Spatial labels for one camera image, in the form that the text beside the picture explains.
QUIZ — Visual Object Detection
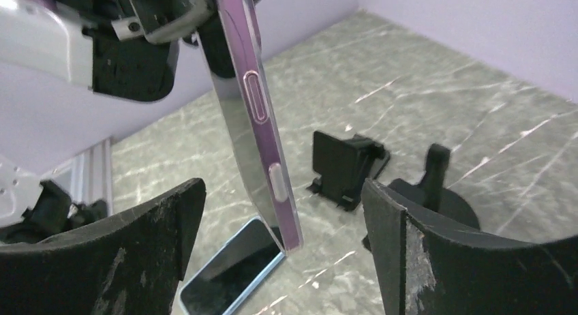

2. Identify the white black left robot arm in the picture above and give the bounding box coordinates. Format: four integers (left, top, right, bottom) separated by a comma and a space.
1, 0, 216, 245

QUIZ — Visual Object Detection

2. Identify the purple phone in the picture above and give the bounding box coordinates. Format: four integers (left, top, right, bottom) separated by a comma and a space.
198, 0, 303, 252

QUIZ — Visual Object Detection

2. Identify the aluminium rail frame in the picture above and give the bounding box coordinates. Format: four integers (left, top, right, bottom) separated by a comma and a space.
42, 138, 112, 213

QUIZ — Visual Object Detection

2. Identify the black round base phone stand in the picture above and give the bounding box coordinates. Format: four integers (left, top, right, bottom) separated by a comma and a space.
389, 143, 480, 228

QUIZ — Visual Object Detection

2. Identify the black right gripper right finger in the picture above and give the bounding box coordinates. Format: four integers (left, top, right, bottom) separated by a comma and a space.
361, 180, 577, 314

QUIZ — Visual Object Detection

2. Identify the black folding phone stand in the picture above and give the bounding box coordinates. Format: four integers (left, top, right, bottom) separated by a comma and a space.
307, 131, 391, 212

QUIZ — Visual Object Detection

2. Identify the blue cased phone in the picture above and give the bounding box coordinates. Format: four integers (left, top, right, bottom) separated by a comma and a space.
179, 217, 285, 315

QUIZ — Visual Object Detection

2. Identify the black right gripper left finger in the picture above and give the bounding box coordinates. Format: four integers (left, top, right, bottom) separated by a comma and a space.
1, 179, 207, 314

